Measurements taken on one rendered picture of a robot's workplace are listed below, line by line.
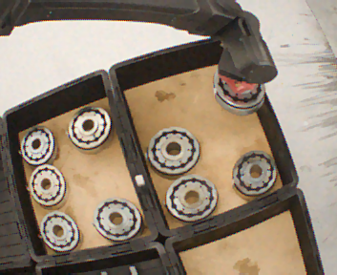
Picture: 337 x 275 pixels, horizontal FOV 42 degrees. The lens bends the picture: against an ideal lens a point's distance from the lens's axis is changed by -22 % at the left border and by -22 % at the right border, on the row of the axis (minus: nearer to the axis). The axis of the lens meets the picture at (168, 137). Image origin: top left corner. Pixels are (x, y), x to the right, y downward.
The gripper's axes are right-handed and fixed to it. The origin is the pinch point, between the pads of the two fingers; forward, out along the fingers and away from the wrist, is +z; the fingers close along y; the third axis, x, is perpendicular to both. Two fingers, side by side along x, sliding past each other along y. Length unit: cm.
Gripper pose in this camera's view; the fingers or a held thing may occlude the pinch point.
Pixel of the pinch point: (241, 79)
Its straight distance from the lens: 96.0
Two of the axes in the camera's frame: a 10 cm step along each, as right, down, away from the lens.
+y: 3.7, -8.4, 3.9
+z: 0.4, 4.4, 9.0
